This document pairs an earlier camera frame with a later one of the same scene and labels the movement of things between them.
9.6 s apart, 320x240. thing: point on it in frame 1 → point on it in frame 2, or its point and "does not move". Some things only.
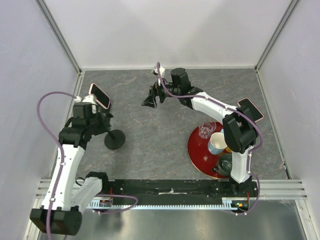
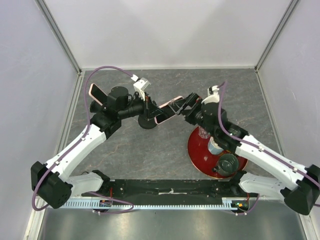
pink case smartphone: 101,97 does not move
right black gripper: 155,90 → 194,100
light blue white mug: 217,144 does not move
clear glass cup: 206,129 does not move
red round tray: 199,154 does not move
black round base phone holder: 113,139 → 146,121
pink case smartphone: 246,106 → 167,114
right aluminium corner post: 292,4 does not move
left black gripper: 106,125 → 150,108
